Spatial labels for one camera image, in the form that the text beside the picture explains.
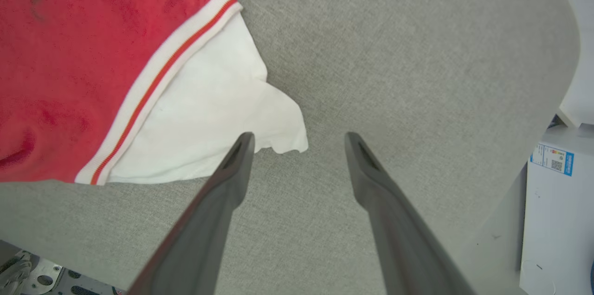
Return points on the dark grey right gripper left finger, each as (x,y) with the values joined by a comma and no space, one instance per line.
(199,239)

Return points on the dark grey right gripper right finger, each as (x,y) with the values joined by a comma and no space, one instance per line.
(403,239)

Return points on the red sports jersey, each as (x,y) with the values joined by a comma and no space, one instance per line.
(74,63)

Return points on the white cloth garment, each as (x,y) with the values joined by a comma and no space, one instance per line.
(218,109)

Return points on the white appliance box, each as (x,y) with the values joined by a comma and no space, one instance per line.
(557,221)

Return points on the blue and white sticker label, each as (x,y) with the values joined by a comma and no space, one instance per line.
(552,159)

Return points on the white cabinet edge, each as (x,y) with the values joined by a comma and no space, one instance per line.
(580,54)

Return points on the silver perforated robot base plate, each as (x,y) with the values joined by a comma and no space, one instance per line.
(41,276)

